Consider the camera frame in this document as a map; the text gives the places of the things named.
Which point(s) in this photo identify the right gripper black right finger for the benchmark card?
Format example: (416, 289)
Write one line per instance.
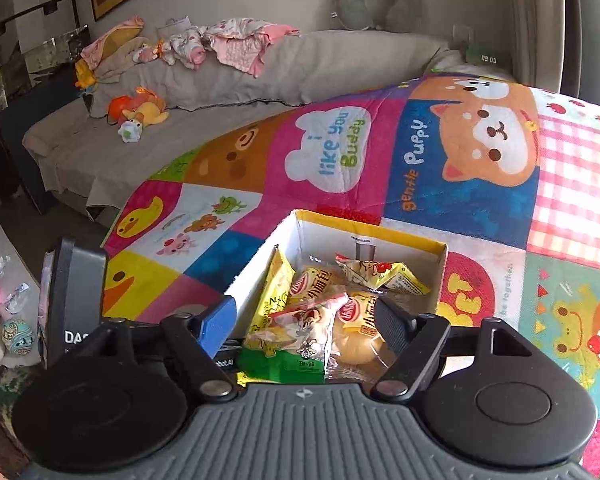
(396, 326)

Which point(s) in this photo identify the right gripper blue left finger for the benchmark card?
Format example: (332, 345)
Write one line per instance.
(213, 325)

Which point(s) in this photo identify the yellow grain snack packet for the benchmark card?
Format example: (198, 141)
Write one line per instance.
(273, 298)

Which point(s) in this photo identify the yellow triangular snack packet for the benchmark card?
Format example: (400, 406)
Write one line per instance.
(376, 275)

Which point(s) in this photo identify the nut snack bag green edge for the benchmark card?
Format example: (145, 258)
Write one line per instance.
(295, 345)

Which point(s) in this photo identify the yellow cardboard box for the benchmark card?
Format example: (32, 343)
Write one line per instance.
(308, 239)

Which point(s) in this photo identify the packaged mini French bread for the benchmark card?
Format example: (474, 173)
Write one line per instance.
(315, 284)

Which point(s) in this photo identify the grey bed sheet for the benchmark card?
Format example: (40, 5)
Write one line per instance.
(85, 164)

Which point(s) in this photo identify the orange yellow plush toy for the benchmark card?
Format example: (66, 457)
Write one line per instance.
(133, 114)

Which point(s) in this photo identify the colourful cartoon patchwork mat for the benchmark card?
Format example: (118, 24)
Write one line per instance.
(506, 176)

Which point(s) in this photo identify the pink yellow cloth bundle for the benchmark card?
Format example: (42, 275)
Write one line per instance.
(95, 53)

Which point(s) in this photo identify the grey long bed pillow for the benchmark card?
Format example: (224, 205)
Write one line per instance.
(297, 70)

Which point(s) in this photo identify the pink baby clothes pile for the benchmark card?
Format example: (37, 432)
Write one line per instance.
(240, 43)

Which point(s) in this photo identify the green digital clock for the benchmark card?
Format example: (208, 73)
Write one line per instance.
(481, 56)

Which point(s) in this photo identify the grey neck pillow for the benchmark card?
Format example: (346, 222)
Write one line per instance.
(399, 16)

